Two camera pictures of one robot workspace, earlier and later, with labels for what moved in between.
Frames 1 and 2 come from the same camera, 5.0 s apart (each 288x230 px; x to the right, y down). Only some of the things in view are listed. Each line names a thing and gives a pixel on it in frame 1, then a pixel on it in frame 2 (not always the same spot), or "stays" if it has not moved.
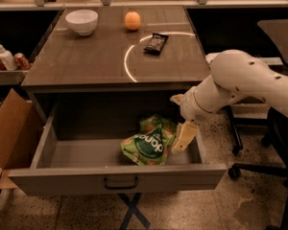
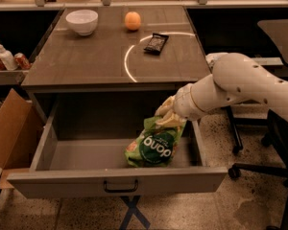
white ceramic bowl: x=84 y=21 stays
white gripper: x=192 y=106 to x=183 y=102
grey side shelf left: x=12 y=78 stays
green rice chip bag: x=151 y=145 stays
